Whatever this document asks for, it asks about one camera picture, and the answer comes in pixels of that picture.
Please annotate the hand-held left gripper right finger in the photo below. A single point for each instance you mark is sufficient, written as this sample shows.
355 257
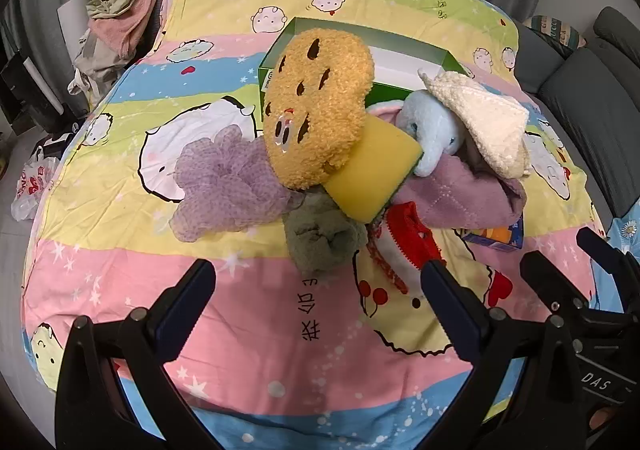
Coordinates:
442 300

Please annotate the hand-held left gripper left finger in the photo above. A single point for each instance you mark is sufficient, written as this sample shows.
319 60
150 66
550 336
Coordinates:
192 297

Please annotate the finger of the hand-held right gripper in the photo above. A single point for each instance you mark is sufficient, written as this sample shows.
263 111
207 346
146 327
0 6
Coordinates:
550 277
607 255

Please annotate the blue and orange tissue packet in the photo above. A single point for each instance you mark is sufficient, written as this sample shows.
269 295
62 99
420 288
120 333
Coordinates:
500 237

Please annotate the red and white plush cloth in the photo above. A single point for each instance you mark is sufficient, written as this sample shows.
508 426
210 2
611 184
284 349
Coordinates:
405 230

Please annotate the purple towel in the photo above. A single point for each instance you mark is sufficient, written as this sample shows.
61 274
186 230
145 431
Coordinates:
450 200

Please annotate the purple mesh bath pouf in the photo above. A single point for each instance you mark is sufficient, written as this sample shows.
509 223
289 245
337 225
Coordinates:
225 185

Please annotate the green fuzzy cloth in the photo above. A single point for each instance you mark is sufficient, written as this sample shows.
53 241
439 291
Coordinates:
320 235

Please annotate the yellow sponge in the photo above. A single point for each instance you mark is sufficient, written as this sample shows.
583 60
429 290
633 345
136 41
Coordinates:
370 169

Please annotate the cream fleece cloth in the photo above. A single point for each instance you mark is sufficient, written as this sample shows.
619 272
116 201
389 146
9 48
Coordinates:
490 119

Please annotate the blue elephant plush toy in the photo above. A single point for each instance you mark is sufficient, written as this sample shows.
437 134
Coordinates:
432 127

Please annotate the brown cookie plush pillow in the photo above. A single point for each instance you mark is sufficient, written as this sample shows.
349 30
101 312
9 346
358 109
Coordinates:
320 119

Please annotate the green cardboard box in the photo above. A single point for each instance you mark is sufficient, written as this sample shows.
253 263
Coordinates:
395 38

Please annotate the blue floral cloth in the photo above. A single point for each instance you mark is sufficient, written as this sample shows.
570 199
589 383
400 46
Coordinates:
625 230

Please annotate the cartoon printed striped blanket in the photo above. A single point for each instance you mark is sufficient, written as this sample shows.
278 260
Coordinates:
125 210

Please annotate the grey sofa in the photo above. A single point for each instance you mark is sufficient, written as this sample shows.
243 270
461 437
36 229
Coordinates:
575 94

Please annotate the white plastic bag red print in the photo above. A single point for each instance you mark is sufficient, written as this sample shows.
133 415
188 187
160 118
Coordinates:
32 185

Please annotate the patterned cushion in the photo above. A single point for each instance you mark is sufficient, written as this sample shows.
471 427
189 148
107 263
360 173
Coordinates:
552 32

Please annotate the grey and white clothes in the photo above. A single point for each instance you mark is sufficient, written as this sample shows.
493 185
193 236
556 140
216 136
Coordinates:
97 59

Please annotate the black furniture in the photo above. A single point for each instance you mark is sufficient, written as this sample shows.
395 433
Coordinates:
25 89

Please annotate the pile of clothes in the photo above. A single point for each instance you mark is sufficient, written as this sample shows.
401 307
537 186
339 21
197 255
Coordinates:
145 4

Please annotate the white board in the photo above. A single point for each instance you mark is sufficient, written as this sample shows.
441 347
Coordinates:
72 17

